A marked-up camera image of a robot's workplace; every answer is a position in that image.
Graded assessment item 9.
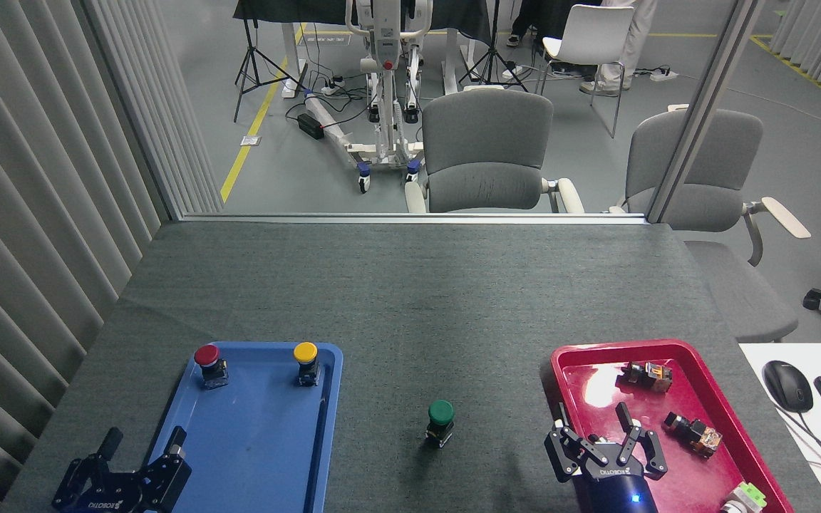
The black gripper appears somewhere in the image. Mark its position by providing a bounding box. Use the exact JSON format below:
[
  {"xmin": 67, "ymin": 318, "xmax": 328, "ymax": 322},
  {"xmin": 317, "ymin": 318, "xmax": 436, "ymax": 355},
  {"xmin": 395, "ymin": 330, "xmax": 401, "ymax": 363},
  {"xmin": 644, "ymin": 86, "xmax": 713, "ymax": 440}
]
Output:
[
  {"xmin": 545, "ymin": 403, "xmax": 668, "ymax": 513},
  {"xmin": 52, "ymin": 426, "xmax": 192, "ymax": 513}
]

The green push button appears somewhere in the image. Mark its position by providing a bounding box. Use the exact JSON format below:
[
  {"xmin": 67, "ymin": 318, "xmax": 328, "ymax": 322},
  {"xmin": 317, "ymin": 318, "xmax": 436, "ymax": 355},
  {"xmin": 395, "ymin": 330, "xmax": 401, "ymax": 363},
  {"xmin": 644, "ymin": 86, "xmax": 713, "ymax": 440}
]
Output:
[{"xmin": 425, "ymin": 400, "xmax": 455, "ymax": 448}]

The red push button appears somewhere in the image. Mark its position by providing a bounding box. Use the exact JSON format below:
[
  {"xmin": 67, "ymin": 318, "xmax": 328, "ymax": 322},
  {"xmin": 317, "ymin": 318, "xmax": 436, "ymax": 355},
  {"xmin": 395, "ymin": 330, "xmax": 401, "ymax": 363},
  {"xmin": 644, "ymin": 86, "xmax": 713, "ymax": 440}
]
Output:
[{"xmin": 193, "ymin": 344, "xmax": 229, "ymax": 390}]

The yellow push button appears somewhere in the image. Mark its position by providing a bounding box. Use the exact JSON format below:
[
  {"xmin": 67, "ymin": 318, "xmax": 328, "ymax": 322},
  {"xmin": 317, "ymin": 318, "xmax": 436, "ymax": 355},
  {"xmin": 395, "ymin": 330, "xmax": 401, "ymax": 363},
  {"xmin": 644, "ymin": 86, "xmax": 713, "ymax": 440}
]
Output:
[{"xmin": 293, "ymin": 341, "xmax": 321, "ymax": 387}]

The red plastic tray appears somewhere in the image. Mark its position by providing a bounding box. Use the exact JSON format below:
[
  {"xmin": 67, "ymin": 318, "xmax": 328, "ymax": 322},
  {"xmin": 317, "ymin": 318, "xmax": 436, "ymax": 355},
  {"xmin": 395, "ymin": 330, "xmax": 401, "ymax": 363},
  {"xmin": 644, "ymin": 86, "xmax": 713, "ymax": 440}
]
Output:
[{"xmin": 549, "ymin": 339, "xmax": 795, "ymax": 513}]

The blue plastic tray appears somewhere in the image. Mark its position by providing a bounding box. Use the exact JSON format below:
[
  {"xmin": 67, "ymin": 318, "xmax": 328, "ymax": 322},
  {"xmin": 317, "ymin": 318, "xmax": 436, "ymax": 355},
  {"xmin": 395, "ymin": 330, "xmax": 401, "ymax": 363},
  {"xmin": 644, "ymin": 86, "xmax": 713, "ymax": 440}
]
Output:
[{"xmin": 129, "ymin": 341, "xmax": 344, "ymax": 513}]

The black computer mouse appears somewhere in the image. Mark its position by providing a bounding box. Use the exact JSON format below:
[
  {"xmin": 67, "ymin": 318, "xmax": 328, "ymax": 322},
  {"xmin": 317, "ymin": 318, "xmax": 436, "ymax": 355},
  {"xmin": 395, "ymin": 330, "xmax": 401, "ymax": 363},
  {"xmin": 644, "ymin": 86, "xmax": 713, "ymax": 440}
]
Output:
[{"xmin": 763, "ymin": 360, "xmax": 815, "ymax": 413}]

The dark grey table cloth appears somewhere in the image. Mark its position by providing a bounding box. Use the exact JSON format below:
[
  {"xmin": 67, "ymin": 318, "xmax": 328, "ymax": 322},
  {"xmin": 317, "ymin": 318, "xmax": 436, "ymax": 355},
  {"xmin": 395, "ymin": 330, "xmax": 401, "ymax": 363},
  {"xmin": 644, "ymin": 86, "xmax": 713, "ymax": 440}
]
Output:
[{"xmin": 0, "ymin": 219, "xmax": 821, "ymax": 513}]

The grey chair with armrests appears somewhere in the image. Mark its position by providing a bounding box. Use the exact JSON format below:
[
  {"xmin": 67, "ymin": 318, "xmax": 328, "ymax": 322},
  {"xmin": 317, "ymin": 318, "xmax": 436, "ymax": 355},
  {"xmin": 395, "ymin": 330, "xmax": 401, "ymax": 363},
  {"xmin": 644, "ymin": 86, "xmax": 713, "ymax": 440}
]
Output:
[
  {"xmin": 609, "ymin": 104, "xmax": 812, "ymax": 343},
  {"xmin": 405, "ymin": 88, "xmax": 585, "ymax": 214}
]

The black tripod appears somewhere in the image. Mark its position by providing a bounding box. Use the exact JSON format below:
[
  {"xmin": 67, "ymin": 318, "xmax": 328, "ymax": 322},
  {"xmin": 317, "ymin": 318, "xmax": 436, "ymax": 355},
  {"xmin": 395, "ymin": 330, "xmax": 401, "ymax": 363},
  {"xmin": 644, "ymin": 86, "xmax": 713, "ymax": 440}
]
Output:
[
  {"xmin": 459, "ymin": 0, "xmax": 529, "ymax": 93},
  {"xmin": 234, "ymin": 18, "xmax": 306, "ymax": 123}
]

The person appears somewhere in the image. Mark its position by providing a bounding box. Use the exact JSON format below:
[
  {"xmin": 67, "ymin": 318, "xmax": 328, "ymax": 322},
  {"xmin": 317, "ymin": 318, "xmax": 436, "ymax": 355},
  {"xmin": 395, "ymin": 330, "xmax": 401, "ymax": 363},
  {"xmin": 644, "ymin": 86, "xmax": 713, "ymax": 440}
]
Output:
[
  {"xmin": 505, "ymin": 0, "xmax": 547, "ymax": 48},
  {"xmin": 580, "ymin": 0, "xmax": 659, "ymax": 97}
]

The white plastic chair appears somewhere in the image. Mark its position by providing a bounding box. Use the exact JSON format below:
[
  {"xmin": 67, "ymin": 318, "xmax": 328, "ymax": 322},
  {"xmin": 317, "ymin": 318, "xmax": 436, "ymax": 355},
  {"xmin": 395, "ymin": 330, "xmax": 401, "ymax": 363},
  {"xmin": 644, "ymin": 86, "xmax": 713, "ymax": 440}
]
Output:
[{"xmin": 535, "ymin": 4, "xmax": 636, "ymax": 139}]

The white stand on wheels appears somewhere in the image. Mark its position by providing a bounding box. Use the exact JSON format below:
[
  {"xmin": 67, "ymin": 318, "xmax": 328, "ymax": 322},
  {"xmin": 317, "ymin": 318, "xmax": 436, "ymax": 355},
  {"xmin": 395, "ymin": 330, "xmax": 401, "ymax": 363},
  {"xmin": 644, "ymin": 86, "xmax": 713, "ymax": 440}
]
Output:
[{"xmin": 304, "ymin": 0, "xmax": 434, "ymax": 195}]

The black covered table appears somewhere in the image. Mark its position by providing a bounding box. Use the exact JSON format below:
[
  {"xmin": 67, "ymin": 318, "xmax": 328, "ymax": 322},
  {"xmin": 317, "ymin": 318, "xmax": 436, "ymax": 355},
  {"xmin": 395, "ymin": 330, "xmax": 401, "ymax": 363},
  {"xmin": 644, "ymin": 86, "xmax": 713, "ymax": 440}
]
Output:
[{"xmin": 232, "ymin": 0, "xmax": 493, "ymax": 45}]

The black and orange switch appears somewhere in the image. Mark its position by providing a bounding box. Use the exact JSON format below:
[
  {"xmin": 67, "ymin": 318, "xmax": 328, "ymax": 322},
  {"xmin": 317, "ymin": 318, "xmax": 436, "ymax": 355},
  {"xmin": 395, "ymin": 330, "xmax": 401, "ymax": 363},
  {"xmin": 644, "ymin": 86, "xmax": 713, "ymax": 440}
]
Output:
[{"xmin": 662, "ymin": 412, "xmax": 723, "ymax": 458}]

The black switch with orange lens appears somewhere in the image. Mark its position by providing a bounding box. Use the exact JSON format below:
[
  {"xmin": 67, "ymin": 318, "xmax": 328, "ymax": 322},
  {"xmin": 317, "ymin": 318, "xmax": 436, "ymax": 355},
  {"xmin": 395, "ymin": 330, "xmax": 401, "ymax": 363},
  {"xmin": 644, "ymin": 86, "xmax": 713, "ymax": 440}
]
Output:
[{"xmin": 621, "ymin": 361, "xmax": 673, "ymax": 393}]

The green and white switch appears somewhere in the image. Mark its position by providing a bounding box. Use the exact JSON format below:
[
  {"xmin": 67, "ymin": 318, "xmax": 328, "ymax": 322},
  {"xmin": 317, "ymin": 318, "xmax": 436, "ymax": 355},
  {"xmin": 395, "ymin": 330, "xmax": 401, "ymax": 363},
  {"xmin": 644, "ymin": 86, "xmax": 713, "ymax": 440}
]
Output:
[{"xmin": 721, "ymin": 482, "xmax": 768, "ymax": 513}]

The silver table rail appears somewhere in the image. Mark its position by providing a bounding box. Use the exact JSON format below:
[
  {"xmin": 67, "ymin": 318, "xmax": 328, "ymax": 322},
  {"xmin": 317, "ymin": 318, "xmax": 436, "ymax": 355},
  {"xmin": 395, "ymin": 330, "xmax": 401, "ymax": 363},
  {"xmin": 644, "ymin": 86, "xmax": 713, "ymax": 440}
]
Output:
[{"xmin": 179, "ymin": 212, "xmax": 648, "ymax": 226}]

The silver post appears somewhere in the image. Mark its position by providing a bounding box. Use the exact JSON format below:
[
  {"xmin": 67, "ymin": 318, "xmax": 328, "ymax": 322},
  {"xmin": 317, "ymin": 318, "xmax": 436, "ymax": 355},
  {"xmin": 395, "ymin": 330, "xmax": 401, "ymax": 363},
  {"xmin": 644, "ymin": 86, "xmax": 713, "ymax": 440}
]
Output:
[{"xmin": 646, "ymin": 0, "xmax": 769, "ymax": 224}]

